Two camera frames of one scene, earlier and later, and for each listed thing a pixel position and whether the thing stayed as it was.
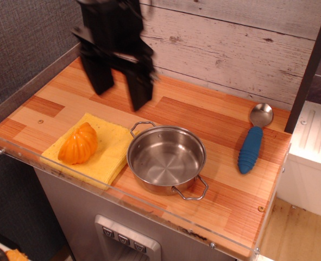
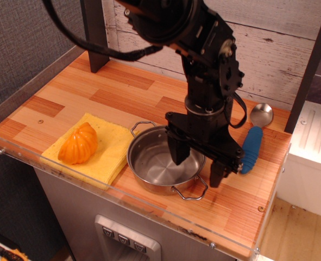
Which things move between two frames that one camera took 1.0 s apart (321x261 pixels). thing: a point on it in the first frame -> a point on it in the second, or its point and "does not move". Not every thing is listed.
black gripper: (116, 26) -> (205, 125)
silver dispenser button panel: (117, 241) does not move
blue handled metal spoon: (260, 116) does not move
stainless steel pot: (165, 160) does not move
